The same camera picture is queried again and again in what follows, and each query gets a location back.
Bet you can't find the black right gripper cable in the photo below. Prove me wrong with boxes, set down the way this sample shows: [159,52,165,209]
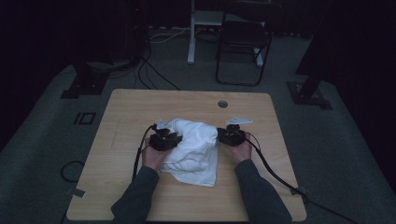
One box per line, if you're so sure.
[244,132,359,224]

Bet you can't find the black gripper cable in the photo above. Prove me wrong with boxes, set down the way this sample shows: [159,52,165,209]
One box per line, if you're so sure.
[132,124,157,182]
[244,132,359,224]

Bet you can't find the black floor cables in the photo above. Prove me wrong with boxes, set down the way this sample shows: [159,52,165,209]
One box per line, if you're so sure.
[134,46,181,91]

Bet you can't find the white desk frame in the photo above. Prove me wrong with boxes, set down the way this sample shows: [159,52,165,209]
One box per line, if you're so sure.
[186,0,265,68]

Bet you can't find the dark computer tower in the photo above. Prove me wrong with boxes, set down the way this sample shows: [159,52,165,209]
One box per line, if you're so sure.
[122,0,149,63]

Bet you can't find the person's right hand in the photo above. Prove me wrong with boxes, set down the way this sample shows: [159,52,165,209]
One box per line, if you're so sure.
[228,133,253,164]

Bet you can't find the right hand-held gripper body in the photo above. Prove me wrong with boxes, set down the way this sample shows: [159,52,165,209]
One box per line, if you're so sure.
[224,117,253,148]

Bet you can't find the black floor tape marking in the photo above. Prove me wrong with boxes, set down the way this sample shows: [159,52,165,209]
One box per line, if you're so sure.
[73,111,96,126]

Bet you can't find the black folding chair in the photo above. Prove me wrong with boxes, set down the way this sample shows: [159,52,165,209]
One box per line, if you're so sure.
[215,1,274,88]

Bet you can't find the person's left hand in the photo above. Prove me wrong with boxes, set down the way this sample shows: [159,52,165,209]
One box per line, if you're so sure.
[141,146,171,173]

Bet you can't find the white skirt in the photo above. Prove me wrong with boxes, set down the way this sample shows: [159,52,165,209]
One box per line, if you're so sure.
[157,118,219,188]

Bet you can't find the white floor cable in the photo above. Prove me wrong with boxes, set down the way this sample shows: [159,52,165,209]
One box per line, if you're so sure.
[148,27,191,44]

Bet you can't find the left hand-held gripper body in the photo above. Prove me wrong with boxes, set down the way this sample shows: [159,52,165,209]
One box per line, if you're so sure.
[148,119,173,153]

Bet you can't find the black stand with base plate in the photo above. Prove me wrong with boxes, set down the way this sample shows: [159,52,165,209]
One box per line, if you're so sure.
[286,0,333,110]
[60,60,110,100]

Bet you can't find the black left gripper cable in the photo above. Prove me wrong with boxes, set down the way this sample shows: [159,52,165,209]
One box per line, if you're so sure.
[132,124,157,182]

